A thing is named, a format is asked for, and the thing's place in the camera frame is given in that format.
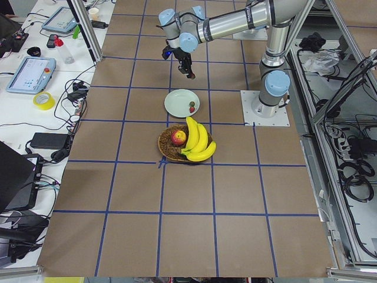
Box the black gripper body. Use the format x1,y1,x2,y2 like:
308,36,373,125
173,48,192,73

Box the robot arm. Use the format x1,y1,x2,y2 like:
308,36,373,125
158,0,314,119

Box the light green round plate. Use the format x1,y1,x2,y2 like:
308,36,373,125
164,89,200,118

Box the red apple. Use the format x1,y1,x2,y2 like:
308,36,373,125
170,130,187,146

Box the brown wicker basket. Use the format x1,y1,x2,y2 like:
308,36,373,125
158,124,217,163

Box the yellow banana bunch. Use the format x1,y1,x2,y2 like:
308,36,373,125
181,117,217,162

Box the paper cup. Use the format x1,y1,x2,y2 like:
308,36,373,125
88,7,100,21

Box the green marker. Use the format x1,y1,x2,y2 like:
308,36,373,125
72,25,81,40

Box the clear bottle red cap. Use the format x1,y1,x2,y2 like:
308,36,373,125
54,37,75,64

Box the far teach pendant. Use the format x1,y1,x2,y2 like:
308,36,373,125
41,6,77,34

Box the teach pendant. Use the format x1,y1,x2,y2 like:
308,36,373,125
41,6,77,34
6,57,56,95

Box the yellow tape roll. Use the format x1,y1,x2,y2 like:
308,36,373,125
33,91,55,111

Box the black power adapter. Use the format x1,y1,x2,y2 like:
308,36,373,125
30,133,69,150

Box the near teach pendant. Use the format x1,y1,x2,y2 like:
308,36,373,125
6,57,56,95

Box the black laptop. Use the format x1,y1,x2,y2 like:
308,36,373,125
1,142,42,212

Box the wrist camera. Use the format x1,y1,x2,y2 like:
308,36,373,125
161,45,174,60

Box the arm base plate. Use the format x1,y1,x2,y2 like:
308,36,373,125
232,27,267,41
240,90,290,127

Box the aluminium frame post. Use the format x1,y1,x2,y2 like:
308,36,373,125
67,0,102,64

